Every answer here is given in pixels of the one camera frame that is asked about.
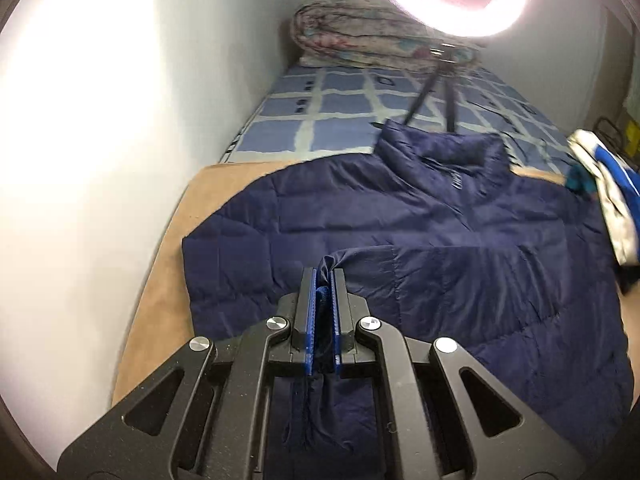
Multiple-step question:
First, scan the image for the white and blue garment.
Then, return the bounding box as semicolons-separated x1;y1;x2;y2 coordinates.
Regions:
567;129;640;267

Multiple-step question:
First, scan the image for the folded floral quilt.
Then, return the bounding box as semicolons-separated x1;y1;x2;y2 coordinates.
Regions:
291;0;486;68

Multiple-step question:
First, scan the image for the black tripod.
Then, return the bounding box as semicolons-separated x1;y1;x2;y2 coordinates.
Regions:
402;42;461;133

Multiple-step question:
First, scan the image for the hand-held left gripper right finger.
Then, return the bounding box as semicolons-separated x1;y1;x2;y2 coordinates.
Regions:
330;269;586;480

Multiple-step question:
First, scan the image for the teal cloth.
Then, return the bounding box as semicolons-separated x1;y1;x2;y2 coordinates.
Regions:
565;165;598;196

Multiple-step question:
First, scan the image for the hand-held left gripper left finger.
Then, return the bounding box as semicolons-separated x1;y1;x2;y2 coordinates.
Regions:
57;266;321;480

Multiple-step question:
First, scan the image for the blue checked bed sheet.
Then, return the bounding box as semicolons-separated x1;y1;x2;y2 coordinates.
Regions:
218;62;576;173

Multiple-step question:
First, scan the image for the tan blanket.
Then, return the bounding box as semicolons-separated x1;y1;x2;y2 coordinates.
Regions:
111;157;601;406

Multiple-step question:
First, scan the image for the navy quilted down jacket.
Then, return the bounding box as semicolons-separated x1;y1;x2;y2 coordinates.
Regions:
181;120;635;480

